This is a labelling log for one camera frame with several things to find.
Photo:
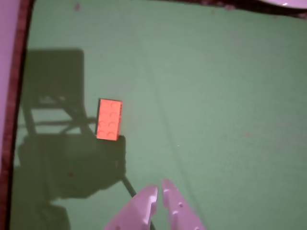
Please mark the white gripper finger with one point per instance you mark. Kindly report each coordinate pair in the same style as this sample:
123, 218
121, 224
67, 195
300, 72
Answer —
138, 210
180, 213

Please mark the orange lego block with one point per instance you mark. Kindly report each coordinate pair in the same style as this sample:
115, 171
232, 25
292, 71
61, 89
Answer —
109, 119

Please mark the white round plate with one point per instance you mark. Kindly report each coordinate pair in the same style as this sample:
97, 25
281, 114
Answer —
287, 3

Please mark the green honeycomb mat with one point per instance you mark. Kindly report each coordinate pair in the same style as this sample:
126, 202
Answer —
204, 95

